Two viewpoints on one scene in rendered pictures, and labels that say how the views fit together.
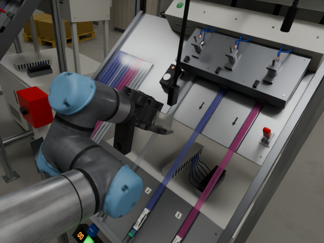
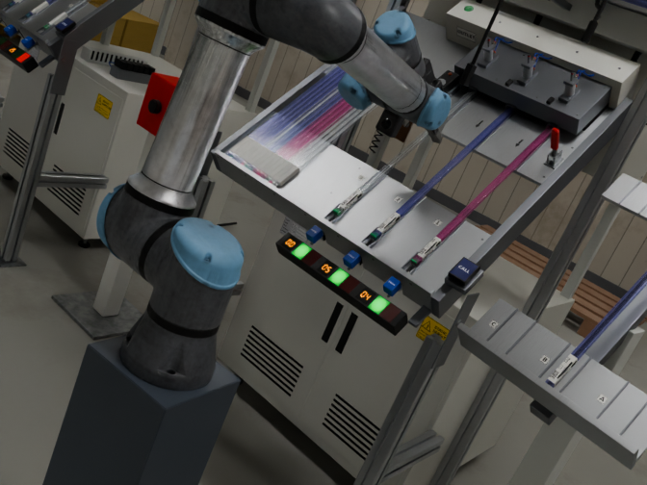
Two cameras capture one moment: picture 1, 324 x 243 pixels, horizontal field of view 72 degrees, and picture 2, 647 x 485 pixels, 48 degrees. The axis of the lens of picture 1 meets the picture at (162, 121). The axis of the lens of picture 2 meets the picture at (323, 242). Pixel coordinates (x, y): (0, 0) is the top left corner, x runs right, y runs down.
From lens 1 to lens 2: 1.17 m
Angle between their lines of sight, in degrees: 16
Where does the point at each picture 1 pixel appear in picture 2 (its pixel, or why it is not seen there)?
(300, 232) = not seen: outside the picture
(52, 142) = not seen: hidden behind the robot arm
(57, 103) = (388, 30)
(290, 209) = (572, 472)
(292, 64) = (591, 89)
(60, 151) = not seen: hidden behind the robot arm
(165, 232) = (419, 237)
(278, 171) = (559, 255)
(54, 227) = (411, 85)
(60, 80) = (393, 14)
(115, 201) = (437, 100)
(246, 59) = (543, 78)
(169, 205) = (427, 214)
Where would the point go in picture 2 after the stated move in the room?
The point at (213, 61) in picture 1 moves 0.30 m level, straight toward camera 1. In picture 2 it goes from (504, 74) to (503, 76)
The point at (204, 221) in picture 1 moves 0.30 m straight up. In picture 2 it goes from (469, 228) to (535, 93)
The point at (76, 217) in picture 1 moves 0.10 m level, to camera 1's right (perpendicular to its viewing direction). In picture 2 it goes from (417, 92) to (469, 114)
